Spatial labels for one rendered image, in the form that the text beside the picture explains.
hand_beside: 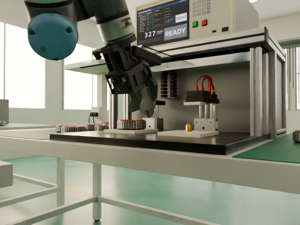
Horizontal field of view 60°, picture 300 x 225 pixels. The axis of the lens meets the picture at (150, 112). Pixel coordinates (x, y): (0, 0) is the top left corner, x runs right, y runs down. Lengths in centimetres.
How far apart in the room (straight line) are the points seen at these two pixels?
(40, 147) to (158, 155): 48
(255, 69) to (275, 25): 673
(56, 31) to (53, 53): 4
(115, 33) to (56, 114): 572
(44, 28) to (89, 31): 676
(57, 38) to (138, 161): 36
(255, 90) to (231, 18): 27
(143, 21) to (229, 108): 52
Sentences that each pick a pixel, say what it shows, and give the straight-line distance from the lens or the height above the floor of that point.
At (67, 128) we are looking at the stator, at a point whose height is 78.
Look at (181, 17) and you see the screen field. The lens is 110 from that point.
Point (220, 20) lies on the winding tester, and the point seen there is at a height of 117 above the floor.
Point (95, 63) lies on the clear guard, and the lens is 93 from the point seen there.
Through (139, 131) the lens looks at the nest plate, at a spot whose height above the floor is 78.
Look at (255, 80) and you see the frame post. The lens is 90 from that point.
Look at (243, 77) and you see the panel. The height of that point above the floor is 98.
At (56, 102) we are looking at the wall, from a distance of 624.
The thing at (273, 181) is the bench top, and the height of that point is 71.
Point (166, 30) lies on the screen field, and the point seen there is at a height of 118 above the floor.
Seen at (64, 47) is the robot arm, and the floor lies 94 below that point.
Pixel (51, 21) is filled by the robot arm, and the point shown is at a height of 97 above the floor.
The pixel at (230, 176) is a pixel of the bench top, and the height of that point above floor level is 71.
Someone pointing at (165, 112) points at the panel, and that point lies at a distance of 120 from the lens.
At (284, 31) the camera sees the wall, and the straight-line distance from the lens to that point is 754.
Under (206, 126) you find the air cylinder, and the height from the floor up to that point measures 79.
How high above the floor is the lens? 83
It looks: 1 degrees up
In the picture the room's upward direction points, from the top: straight up
